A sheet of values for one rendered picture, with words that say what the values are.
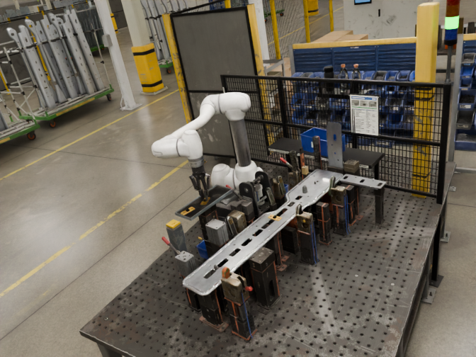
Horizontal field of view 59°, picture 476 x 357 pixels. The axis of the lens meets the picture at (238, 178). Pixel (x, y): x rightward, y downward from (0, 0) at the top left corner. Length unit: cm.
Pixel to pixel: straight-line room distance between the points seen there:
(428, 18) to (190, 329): 224
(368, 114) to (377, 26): 628
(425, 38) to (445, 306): 185
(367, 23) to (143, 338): 799
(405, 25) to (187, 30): 511
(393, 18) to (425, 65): 633
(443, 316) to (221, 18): 360
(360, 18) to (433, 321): 708
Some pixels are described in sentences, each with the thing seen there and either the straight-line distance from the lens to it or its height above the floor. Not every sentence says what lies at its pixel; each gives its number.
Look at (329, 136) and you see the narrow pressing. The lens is 298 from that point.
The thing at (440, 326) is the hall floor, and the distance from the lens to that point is 331.
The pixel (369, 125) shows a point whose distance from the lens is 315.
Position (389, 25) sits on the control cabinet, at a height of 85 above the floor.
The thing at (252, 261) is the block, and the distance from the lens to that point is 220.
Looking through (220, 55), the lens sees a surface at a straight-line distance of 506.
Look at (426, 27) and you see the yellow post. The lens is 287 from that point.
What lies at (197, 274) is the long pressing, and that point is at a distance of 224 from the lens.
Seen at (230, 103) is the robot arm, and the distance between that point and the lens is 276.
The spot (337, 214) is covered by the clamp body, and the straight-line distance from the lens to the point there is 280.
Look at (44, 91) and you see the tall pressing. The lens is 987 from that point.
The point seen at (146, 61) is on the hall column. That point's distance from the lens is 1013.
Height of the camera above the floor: 239
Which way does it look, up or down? 27 degrees down
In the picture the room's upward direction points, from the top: 10 degrees counter-clockwise
